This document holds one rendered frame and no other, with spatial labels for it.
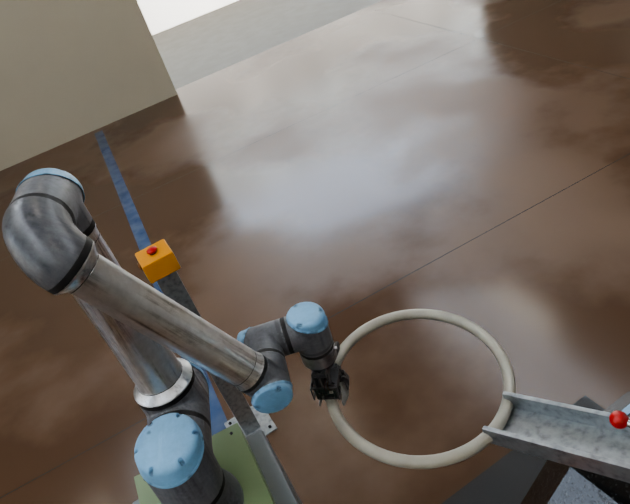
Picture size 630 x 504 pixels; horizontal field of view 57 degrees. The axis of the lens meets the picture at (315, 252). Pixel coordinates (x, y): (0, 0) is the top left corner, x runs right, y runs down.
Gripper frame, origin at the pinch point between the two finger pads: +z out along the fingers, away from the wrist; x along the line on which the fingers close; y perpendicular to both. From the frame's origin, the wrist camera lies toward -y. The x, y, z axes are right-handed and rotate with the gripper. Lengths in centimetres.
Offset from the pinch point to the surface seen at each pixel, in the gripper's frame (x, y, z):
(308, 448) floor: -34, -37, 93
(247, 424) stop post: -63, -46, 88
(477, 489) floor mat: 37, -16, 87
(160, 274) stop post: -68, -48, -7
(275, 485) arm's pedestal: -14.4, 24.1, 3.8
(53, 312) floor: -231, -147, 109
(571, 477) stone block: 57, 22, 2
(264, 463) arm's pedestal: -18.8, 17.8, 4.3
